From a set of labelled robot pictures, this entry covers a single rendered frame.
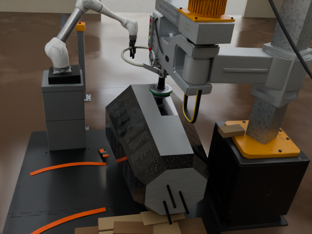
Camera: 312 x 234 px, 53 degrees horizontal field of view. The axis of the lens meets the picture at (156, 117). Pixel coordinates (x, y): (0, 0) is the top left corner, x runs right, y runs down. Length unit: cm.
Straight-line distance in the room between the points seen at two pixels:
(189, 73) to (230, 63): 29
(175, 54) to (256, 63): 59
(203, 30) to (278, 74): 68
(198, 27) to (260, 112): 95
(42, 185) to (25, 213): 34
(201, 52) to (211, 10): 27
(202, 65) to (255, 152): 83
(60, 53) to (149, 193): 168
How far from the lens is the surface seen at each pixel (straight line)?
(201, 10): 204
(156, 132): 239
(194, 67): 215
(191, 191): 236
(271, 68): 235
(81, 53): 431
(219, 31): 203
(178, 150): 223
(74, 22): 344
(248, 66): 227
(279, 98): 241
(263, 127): 261
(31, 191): 320
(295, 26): 231
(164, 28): 268
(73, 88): 322
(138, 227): 251
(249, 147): 258
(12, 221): 300
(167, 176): 219
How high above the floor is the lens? 222
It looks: 32 degrees down
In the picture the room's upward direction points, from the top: 5 degrees clockwise
